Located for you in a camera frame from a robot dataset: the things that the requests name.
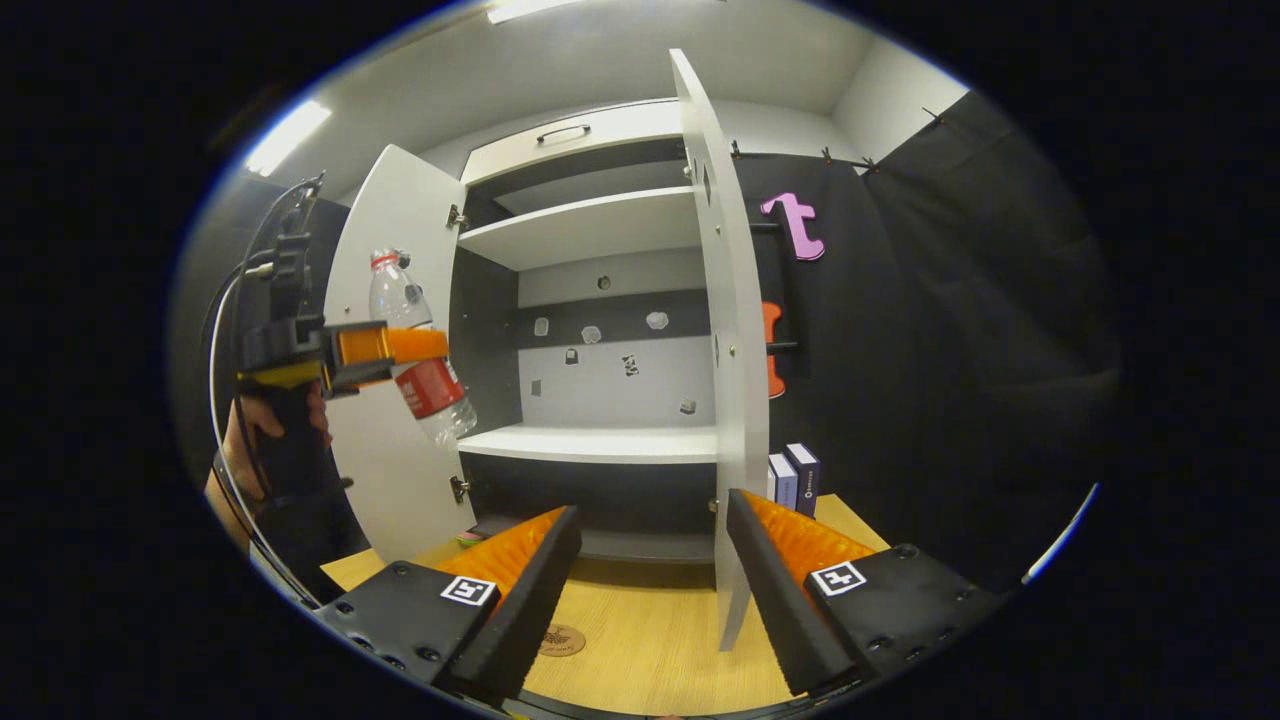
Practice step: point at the white cabinet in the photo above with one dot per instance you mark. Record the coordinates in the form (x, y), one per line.
(590, 230)

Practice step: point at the white cabinet drawer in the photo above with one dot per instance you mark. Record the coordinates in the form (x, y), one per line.
(620, 130)

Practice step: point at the clear plastic bottle red label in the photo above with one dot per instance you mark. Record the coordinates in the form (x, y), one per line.
(430, 390)

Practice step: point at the round wooden coaster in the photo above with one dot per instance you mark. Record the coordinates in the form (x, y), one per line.
(562, 640)

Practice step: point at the white cabinet door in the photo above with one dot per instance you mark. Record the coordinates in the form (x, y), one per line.
(400, 480)
(735, 400)

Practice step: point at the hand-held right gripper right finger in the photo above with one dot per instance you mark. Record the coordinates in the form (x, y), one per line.
(775, 600)

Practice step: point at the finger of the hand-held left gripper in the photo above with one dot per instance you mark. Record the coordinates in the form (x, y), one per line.
(380, 345)

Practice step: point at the dark navy book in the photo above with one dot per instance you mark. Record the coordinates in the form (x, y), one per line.
(808, 480)

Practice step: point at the narrow ceiling light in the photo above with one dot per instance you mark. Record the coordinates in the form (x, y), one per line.
(285, 138)

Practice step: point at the lavender book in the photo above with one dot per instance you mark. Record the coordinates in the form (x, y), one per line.
(780, 485)

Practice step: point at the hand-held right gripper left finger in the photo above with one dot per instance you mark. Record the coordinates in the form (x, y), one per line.
(535, 600)

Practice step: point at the large ceiling light panel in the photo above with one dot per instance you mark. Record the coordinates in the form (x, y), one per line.
(530, 10)

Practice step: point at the black backdrop cloth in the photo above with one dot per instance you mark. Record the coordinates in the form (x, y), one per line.
(950, 300)

